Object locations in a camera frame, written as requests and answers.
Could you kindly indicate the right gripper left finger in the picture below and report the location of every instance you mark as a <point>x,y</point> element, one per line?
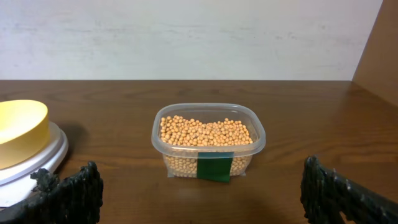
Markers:
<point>75,199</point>

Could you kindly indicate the clear plastic container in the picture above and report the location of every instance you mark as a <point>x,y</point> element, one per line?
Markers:
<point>211,112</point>

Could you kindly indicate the yellow plastic bowl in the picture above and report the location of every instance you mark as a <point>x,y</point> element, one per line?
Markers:
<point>24,130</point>

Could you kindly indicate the green tape label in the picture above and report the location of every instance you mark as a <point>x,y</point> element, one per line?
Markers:
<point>214,166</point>

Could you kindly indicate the white digital kitchen scale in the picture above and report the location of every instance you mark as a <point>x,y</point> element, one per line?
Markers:
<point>16,184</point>

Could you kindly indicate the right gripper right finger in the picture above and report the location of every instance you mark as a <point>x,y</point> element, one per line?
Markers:
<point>326,196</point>

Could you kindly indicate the soybeans pile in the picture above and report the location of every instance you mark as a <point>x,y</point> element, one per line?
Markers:
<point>187,137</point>

